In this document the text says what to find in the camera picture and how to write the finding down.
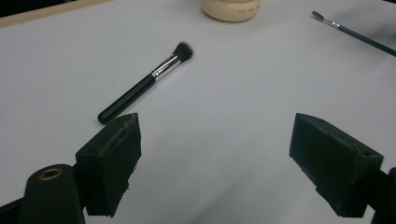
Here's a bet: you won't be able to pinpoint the thin black makeup brush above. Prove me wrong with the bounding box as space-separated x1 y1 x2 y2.
311 10 396 58

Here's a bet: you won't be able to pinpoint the wooden table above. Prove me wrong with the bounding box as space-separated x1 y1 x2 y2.
0 0 114 29

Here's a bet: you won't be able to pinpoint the cream ribbed brush holder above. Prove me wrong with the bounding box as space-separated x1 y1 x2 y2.
200 0 262 23

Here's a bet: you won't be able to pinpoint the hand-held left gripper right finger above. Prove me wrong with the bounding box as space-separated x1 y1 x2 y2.
289 112 385 218

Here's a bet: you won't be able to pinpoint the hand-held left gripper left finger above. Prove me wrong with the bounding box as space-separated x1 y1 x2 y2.
74 112 143 218

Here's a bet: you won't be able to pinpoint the white table board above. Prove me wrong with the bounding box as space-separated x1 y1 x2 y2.
0 0 396 224

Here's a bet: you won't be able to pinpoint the thick black makeup brush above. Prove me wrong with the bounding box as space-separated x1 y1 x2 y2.
97 41 194 125

